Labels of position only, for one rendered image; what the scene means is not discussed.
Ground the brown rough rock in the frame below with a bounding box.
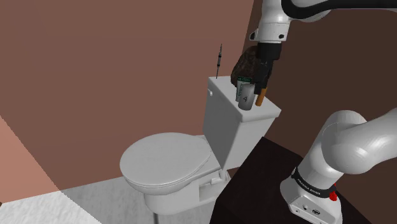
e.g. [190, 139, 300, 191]
[230, 45, 274, 87]

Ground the orange stick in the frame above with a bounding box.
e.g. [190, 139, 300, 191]
[255, 87, 268, 108]

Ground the thin black pen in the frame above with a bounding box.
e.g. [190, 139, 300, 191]
[216, 43, 223, 80]

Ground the dark robot stand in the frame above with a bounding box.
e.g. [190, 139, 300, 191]
[209, 136, 373, 224]

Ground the white toilet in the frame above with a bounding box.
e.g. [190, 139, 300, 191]
[119, 76, 282, 216]

